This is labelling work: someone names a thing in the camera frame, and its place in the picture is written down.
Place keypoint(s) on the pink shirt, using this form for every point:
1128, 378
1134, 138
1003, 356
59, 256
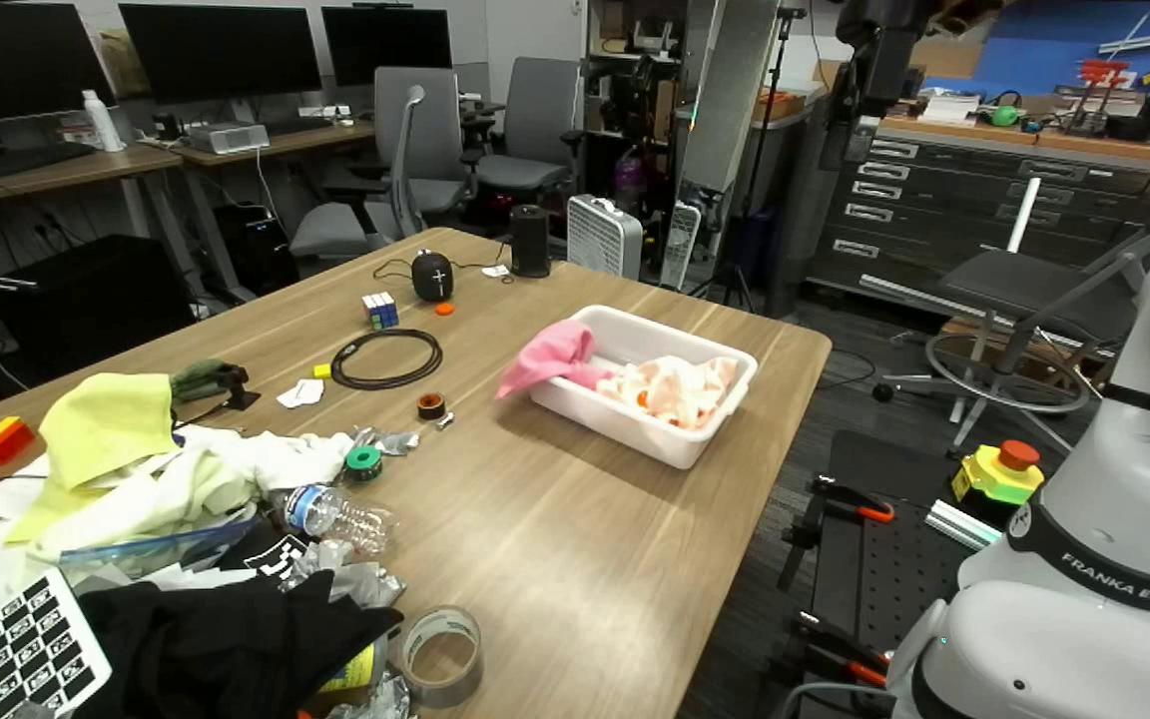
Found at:
548, 356

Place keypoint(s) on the peach shirt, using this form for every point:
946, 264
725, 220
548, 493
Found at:
677, 389

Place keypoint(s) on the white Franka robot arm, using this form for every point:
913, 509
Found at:
1106, 534

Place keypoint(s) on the white plastic bin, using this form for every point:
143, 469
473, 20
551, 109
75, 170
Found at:
638, 431

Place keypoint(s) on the white paper tag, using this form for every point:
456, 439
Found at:
497, 270

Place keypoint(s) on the white box fan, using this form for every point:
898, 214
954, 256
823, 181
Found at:
605, 236

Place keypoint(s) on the black box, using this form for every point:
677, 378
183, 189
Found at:
527, 242

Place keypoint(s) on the small orange cap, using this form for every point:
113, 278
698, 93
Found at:
445, 310

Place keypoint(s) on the small silver clip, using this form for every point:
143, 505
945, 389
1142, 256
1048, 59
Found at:
445, 421

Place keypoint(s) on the crumpled silver foil wrapper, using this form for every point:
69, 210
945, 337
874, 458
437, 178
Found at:
402, 439

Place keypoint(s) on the Rubik's cube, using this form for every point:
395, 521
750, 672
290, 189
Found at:
380, 310

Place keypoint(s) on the green tape roll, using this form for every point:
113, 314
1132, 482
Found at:
364, 459

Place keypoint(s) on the grey office chair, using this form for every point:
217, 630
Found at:
536, 115
420, 132

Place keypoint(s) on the small yellow piece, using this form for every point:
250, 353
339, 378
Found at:
319, 370

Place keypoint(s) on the white paper scrap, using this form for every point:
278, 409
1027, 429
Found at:
300, 391

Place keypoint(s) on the clear plastic bottle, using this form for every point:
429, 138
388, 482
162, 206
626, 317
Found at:
319, 511

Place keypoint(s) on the white cloth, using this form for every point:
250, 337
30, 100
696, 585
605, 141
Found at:
279, 459

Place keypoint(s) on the crumpled clear plastic bag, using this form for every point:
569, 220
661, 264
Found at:
339, 582

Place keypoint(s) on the clear tape roll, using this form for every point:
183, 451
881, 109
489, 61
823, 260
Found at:
468, 672

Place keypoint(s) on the green and black tool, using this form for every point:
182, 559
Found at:
207, 385

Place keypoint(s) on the black computer monitor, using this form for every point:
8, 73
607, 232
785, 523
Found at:
217, 48
386, 43
8, 61

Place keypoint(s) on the black drawer cabinet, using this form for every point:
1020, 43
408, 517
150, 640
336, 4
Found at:
921, 202

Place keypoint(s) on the white box device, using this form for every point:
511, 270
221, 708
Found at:
225, 138

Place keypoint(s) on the yellow emergency stop button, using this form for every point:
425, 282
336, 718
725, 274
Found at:
994, 477

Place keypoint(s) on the black swivel chair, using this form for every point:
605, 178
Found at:
1020, 285

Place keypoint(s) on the black cloth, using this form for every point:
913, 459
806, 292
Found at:
228, 654

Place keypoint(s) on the yellow cloth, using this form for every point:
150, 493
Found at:
102, 423

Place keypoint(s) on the black computer case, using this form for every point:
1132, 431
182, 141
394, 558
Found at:
79, 300

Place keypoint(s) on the long wooden desk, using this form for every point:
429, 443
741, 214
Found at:
97, 170

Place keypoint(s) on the white plastic bottle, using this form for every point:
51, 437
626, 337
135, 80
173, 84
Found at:
102, 123

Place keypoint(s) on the orange block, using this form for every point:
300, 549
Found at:
1, 439

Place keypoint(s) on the blue board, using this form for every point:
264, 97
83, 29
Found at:
1066, 32

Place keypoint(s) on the black desk keyboard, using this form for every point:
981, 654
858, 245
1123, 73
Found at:
17, 162

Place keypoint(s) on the silver laptop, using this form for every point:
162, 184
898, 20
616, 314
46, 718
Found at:
17, 662

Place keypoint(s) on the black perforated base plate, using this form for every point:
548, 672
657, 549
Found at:
897, 585

